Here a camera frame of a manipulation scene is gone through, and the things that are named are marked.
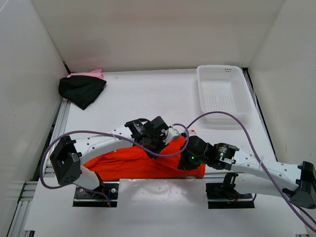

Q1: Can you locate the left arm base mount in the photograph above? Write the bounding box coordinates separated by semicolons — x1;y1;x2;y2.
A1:
73;181;119;208

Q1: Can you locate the black t shirt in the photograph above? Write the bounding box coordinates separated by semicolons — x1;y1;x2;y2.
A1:
58;75;107;111

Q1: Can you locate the pink t shirt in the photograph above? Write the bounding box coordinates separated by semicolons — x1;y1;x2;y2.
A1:
63;70;104;101

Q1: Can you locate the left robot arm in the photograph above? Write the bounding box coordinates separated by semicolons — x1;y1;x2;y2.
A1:
50;116;180;190

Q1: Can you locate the orange garment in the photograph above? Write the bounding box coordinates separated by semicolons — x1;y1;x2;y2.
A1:
84;146;205;181

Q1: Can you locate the aluminium table frame rail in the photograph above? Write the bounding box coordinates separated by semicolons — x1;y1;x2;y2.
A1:
7;102;70;237

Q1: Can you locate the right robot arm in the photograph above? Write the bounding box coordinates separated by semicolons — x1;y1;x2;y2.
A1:
178;136;316;209

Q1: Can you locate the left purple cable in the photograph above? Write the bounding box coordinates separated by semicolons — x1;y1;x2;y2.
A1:
39;123;191;205

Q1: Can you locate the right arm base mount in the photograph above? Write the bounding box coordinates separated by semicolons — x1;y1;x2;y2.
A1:
205;173;257;209

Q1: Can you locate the white plastic basket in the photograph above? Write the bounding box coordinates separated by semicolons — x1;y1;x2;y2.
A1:
197;65;252;125

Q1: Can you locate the white front cover board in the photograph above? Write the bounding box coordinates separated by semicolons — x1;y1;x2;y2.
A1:
25;179;307;237

